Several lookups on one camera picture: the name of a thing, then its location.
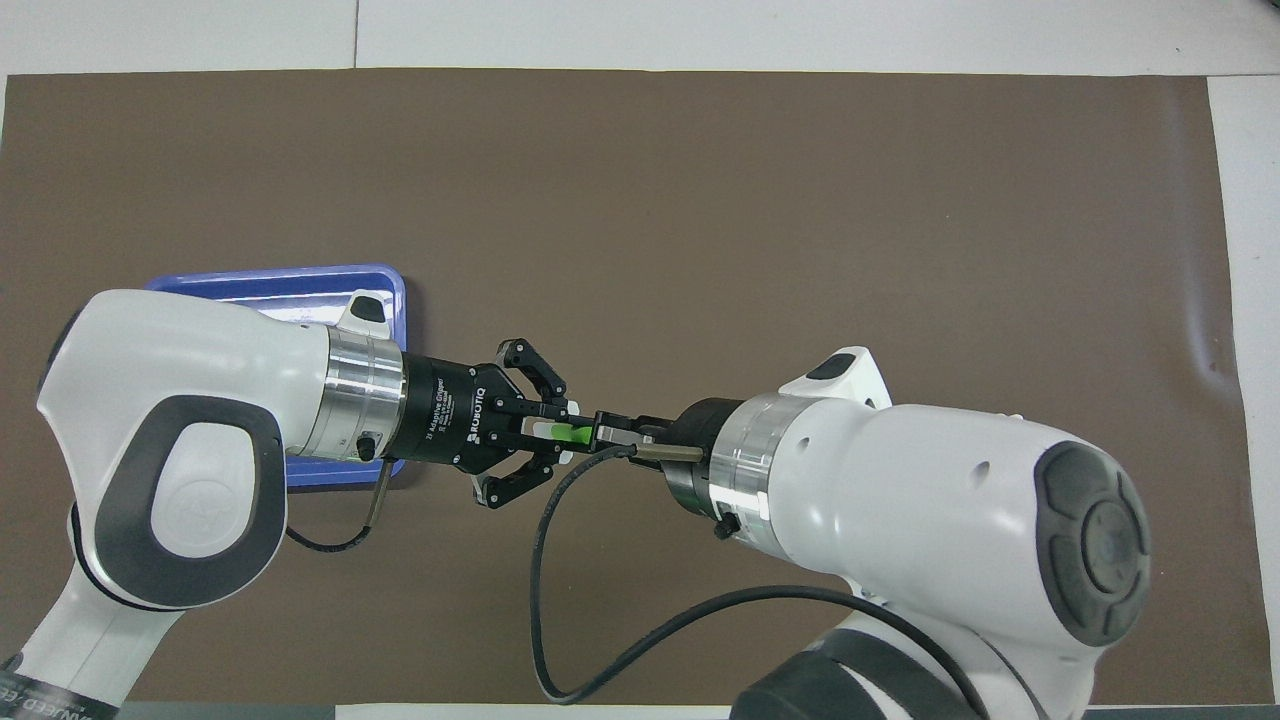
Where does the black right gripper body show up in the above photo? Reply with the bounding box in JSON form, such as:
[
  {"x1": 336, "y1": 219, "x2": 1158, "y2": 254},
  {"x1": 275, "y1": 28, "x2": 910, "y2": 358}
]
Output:
[{"x1": 655, "y1": 398, "x2": 746, "y2": 506}]

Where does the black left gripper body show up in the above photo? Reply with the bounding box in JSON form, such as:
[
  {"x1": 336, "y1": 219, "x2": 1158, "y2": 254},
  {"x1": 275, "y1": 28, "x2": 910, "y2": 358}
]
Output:
[{"x1": 400, "y1": 357, "x2": 523, "y2": 475}]

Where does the green pen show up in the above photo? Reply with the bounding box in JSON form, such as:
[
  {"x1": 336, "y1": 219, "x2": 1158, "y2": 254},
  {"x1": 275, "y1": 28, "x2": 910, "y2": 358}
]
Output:
[{"x1": 520, "y1": 420, "x2": 601, "y2": 446}]

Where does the blue plastic tray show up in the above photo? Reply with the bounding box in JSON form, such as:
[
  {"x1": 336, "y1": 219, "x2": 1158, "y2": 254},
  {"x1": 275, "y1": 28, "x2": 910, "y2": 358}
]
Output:
[{"x1": 145, "y1": 263, "x2": 409, "y2": 489}]

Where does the brown table mat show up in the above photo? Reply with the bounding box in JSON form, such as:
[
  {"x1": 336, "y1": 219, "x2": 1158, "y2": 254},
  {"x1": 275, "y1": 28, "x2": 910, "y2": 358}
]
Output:
[{"x1": 0, "y1": 68, "x2": 1276, "y2": 706}]

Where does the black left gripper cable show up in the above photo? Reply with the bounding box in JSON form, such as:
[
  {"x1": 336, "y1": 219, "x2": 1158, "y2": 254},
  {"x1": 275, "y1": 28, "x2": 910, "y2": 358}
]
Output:
[{"x1": 285, "y1": 462, "x2": 396, "y2": 554}]

